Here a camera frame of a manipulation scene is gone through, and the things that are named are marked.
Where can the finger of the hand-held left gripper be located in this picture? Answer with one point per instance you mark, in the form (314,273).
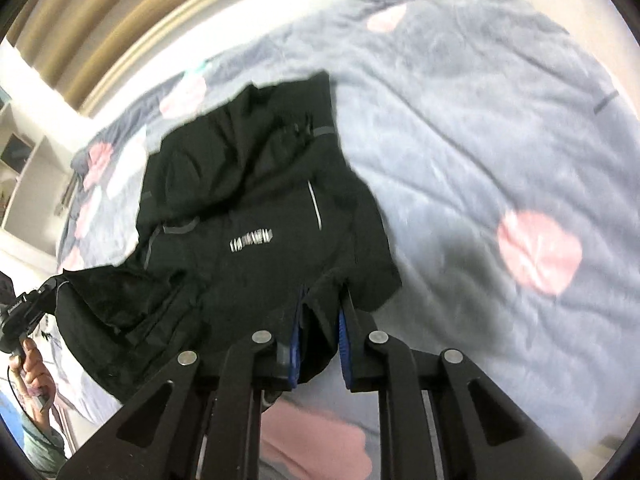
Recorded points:
(50,294)

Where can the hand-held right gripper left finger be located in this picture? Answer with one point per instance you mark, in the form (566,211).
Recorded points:
(296,355)

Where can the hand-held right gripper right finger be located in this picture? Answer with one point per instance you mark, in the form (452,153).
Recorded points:
(344,355)

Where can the black hooded jacket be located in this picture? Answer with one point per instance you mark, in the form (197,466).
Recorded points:
(240,200)

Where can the person's left forearm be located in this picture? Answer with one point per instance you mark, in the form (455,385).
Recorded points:
(47,440)

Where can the person's left hand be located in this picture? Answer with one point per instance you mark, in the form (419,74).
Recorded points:
(35,372)

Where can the white bookshelf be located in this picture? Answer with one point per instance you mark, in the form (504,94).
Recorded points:
(30,190)

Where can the black box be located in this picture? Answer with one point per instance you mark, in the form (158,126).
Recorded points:
(15,154)

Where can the grey floral blanket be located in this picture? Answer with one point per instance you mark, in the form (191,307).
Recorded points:
(475,135)

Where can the striped window blind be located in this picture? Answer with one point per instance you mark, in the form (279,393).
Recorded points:
(100,25)

